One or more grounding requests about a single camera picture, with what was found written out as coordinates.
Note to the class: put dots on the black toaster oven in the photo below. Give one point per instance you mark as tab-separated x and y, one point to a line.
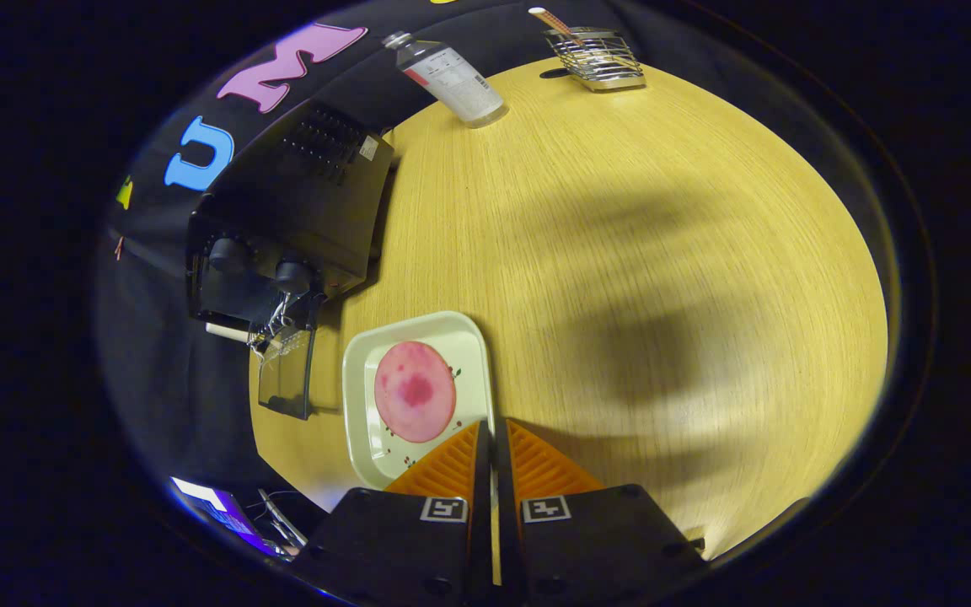
300	194

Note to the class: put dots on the pink round ham slice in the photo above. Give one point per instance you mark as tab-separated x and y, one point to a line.
414	392

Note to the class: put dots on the glowing screen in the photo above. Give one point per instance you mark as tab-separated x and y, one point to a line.
211	502

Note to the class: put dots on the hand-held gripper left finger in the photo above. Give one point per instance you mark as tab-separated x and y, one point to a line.
483	506

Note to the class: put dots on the orange and white stick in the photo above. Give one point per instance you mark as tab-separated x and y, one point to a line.
555	24

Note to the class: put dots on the black backdrop cloth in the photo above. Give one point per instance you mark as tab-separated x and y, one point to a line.
157	379

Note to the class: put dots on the cream square plate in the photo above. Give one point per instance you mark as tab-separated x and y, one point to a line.
469	337

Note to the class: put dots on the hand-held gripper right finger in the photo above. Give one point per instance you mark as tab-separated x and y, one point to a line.
506	523

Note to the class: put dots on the clear bottle with white label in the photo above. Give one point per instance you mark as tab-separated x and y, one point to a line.
452	80

